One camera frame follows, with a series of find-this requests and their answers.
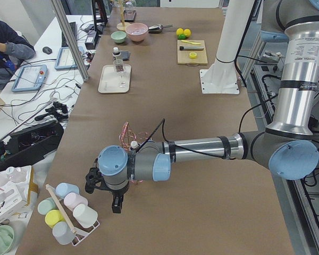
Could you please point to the wooden cutting board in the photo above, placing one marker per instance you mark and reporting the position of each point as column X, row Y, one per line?
column 183, row 56

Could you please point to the person in dark jacket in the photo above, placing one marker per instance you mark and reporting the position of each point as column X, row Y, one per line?
column 14, row 49

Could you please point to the aluminium frame post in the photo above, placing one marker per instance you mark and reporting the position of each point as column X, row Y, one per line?
column 65, row 28

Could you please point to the white mug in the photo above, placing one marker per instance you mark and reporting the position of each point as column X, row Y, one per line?
column 85, row 215

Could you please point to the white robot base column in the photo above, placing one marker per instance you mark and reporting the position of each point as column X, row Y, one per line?
column 221, row 77

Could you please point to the yellow mug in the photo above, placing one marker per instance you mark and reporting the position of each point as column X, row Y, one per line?
column 53, row 217

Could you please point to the green mug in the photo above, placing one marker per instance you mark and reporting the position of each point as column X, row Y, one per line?
column 46, row 205

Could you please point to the blue teach pendant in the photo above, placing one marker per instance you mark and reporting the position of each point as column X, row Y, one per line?
column 30, row 78
column 64, row 60

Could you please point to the metal scoop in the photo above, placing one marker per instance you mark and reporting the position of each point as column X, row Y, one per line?
column 158, row 28

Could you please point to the beige tray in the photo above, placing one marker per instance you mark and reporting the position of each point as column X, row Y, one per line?
column 110, row 81

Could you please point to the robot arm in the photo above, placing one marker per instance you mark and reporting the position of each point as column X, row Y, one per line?
column 285, row 147

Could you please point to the wooden cup tree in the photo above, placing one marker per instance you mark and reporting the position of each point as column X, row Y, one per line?
column 122, row 25

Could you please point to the yellow lemon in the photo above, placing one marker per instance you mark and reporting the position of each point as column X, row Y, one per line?
column 179, row 31

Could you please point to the copper wire bottle basket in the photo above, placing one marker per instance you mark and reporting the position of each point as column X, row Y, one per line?
column 129, row 139

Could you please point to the grey mug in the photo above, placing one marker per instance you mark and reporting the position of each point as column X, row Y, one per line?
column 62, row 233

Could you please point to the black equipment case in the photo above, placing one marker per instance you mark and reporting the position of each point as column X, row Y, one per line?
column 30, row 145

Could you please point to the yellow peeler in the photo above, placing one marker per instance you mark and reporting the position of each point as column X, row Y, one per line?
column 190, row 42

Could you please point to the pink bowl with ice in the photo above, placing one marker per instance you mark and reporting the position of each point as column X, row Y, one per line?
column 137, row 32

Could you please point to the wooden rack handle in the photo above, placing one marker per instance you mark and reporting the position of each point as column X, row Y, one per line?
column 51, row 191

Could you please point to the black knife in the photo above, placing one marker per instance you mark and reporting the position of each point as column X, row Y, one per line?
column 181, row 48

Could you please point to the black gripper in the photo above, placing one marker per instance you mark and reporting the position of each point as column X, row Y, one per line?
column 118, row 192

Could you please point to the wine glass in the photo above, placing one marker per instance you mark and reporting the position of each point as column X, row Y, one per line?
column 121, row 74

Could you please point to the pink mug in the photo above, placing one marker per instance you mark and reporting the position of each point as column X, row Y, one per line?
column 71, row 200

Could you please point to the white cardboard box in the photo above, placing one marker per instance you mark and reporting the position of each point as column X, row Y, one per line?
column 18, row 190

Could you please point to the black computer mouse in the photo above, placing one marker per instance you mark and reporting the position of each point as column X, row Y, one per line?
column 47, row 50

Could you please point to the white wire cup rack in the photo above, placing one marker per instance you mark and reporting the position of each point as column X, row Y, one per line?
column 82, row 233

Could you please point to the tea bottle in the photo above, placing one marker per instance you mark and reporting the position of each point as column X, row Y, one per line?
column 118, row 63
column 134, row 145

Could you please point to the blue mug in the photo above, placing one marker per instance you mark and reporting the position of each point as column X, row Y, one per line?
column 63, row 189

